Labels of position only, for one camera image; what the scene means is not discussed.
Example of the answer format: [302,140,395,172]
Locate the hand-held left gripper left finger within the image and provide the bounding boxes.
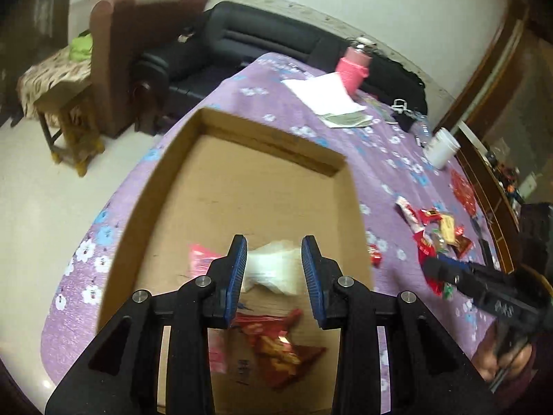
[45,234,248,415]

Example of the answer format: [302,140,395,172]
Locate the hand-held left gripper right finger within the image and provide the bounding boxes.
[301,236,497,415]

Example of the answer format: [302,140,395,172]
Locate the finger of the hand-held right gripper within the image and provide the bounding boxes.
[436,256,480,277]
[422,258,474,300]

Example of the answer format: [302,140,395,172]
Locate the white silver snack packet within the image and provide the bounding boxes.
[240,240,309,297]

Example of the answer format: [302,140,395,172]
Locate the pink cartoon snack packet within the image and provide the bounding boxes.
[189,244,228,375]

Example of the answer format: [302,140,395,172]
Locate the white red candy packet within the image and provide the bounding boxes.
[395,196,423,232]

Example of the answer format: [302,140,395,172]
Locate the shallow cardboard box tray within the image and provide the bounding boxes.
[97,107,376,415]

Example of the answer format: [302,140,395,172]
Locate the person's right forearm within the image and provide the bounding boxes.
[497,339,553,412]

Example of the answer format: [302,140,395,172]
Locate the person's right hand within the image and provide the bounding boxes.
[472,325,538,383]

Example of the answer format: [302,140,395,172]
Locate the red plastic bag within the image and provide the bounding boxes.
[450,168,478,219]

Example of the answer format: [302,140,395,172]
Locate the wooden sideboard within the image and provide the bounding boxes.
[456,121,525,274]

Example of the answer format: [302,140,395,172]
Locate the white plastic jar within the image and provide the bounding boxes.
[422,127,462,170]

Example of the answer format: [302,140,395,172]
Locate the black key bunch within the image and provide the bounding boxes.
[391,99,426,132]

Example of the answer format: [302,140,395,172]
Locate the grey green envelope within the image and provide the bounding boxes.
[322,110,374,129]

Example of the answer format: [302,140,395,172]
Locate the white paper sheets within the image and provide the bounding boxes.
[281,71,368,117]

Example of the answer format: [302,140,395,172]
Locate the wooden door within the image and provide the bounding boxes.
[436,0,553,152]

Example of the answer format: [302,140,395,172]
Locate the pink sleeved bottle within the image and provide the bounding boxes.
[336,38,376,96]

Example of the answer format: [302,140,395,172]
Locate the wooden stool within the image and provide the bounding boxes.
[37,82,106,178]

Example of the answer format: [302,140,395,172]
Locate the black leather sofa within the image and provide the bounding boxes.
[132,1,428,132]

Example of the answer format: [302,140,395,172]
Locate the brown armchair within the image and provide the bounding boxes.
[90,0,208,139]

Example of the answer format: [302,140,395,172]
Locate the green cloth bundle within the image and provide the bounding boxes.
[71,32,93,63]

